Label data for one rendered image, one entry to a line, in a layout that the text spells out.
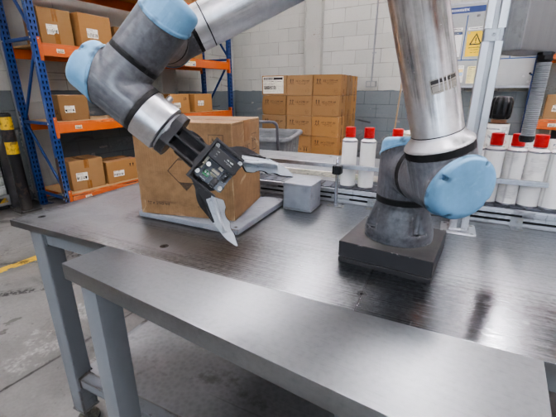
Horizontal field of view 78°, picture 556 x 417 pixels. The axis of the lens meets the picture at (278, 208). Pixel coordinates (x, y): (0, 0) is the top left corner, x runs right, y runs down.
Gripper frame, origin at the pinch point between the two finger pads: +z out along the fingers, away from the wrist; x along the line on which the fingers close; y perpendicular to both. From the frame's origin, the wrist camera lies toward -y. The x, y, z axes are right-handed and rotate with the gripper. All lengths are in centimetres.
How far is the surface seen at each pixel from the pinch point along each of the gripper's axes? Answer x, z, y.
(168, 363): -65, 22, -73
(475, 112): 53, 29, -16
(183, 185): -7.1, -14.4, -43.4
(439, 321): 3.7, 33.5, 8.9
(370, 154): 39, 25, -47
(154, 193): -14, -20, -48
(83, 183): -84, -105, -352
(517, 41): 65, 22, -8
